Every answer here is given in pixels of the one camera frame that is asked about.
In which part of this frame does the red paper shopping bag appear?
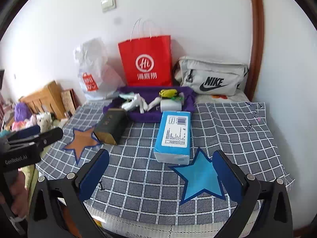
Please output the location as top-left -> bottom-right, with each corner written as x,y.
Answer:
118,18 -> 173,87

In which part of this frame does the colourful printed quilt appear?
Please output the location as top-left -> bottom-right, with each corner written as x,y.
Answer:
0,118 -> 37,139

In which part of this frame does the person's left hand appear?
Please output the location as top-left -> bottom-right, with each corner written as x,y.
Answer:
10,176 -> 29,220

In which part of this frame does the patterned hardcover book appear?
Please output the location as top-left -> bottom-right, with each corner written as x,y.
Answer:
61,88 -> 77,114

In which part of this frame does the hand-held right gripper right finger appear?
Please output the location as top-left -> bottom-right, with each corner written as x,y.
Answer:
212,150 -> 294,238

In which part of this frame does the patterned white mattress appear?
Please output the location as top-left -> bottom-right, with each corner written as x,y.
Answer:
84,201 -> 262,238

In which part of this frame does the grey waist bag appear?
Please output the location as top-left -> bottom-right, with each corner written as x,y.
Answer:
173,56 -> 249,97

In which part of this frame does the brown wooden door frame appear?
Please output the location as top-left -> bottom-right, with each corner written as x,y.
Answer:
248,0 -> 264,102

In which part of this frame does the yellow mesh pouch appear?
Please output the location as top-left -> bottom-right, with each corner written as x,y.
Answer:
158,89 -> 179,98

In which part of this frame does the white wall light switch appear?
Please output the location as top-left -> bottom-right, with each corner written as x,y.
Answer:
100,0 -> 116,12

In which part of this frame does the blue tissue pack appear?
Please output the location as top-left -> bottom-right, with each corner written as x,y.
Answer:
154,111 -> 192,165

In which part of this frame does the purple plush toy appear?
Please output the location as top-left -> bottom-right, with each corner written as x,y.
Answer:
13,102 -> 26,121

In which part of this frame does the grey checked bed sheet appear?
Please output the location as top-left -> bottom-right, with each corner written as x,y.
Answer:
36,100 -> 295,228

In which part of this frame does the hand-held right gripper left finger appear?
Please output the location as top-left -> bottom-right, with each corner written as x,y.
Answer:
27,149 -> 111,238

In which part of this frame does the dark green tea tin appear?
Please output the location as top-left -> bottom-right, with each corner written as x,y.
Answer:
94,108 -> 129,145

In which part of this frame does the purple towel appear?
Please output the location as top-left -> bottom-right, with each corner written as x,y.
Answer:
103,86 -> 196,123

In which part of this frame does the white glove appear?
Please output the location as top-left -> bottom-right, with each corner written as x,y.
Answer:
121,94 -> 149,113

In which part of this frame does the white black-spotted pillow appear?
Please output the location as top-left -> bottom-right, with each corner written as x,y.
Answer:
36,111 -> 53,132

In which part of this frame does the wooden headboard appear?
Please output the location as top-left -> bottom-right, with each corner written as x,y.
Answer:
20,81 -> 67,119

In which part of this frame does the white plastic shopping bag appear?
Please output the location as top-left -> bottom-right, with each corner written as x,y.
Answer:
73,37 -> 125,101

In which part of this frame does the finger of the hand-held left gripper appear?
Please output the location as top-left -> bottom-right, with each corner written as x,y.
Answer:
8,125 -> 41,141
30,127 -> 64,150

